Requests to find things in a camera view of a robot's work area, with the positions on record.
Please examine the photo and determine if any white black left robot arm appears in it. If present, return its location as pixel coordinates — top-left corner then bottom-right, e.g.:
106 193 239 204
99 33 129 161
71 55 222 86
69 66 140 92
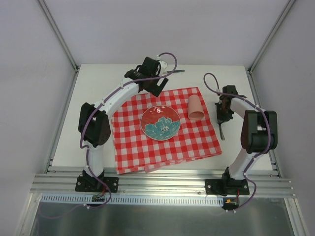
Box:
78 55 168 191

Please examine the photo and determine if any fork with green handle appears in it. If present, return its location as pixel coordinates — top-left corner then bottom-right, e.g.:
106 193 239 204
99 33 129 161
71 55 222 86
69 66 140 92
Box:
164 70 185 74

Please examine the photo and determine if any aluminium front rail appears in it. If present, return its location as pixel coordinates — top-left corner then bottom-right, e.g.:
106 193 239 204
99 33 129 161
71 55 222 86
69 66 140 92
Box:
31 167 297 198

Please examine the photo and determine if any red white checkered cloth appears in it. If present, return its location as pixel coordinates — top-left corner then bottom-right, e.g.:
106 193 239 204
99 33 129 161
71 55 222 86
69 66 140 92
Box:
112 87 222 174

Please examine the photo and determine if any red teal ceramic plate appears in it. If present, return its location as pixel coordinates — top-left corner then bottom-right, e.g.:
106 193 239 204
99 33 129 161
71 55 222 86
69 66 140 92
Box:
140 105 181 141

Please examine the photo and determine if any aluminium frame post right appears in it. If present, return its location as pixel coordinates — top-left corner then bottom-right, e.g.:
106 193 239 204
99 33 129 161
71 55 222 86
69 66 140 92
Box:
247 0 297 74

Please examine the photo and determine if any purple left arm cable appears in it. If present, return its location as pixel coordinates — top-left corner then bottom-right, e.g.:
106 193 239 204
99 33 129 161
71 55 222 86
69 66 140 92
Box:
39 52 179 219

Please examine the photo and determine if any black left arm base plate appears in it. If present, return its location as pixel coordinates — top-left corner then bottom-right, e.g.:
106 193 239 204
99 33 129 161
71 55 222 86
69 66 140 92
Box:
75 176 119 193

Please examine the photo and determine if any salmon pink plastic cup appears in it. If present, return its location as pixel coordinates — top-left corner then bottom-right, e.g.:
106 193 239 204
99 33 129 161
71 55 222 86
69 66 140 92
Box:
188 95 204 121

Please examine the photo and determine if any aluminium frame post left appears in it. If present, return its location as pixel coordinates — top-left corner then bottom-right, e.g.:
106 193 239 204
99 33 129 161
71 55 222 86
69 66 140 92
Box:
36 0 79 72

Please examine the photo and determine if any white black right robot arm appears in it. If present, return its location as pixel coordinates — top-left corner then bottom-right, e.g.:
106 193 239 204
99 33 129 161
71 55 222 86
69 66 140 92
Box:
215 85 278 194

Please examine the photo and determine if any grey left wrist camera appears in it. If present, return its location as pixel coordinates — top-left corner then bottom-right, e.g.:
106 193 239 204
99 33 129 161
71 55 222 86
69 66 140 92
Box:
156 55 168 75

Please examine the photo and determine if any silver table knife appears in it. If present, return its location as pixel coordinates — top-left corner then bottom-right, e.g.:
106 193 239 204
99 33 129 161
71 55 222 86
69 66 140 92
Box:
218 123 225 141

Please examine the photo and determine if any aluminium frame post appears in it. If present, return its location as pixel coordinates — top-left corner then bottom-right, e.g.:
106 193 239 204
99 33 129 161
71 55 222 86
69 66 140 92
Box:
36 0 79 72
247 0 297 74

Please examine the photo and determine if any white slotted cable duct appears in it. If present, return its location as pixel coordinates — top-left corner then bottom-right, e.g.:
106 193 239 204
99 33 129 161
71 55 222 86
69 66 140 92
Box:
40 194 224 207

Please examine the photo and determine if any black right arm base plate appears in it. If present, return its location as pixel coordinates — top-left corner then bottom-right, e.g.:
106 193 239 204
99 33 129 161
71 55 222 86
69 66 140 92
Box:
205 179 250 196

